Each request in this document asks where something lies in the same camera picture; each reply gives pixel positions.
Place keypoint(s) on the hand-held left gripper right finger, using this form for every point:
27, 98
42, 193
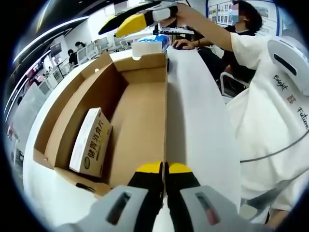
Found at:
190, 205

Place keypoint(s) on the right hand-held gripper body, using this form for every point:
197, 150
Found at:
164, 2

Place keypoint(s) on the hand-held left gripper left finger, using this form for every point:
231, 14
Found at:
135, 205

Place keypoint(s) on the blue soft tissue pack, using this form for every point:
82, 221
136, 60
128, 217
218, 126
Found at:
147, 49

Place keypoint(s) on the brown cardboard shoe box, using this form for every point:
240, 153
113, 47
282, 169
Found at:
140, 116

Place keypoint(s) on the person's right hand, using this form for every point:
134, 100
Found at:
183, 18

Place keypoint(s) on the flat dark keyboard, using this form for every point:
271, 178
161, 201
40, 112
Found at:
178, 31

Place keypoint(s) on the small white orange carton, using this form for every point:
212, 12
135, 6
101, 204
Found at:
91, 145

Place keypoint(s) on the white framed chair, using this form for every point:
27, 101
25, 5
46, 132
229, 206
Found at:
223, 75

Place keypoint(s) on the operator in white shirt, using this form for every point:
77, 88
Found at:
265, 120

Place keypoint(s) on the white chest device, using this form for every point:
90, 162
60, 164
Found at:
289, 50

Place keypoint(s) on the blue white wall poster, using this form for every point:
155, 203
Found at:
222, 12

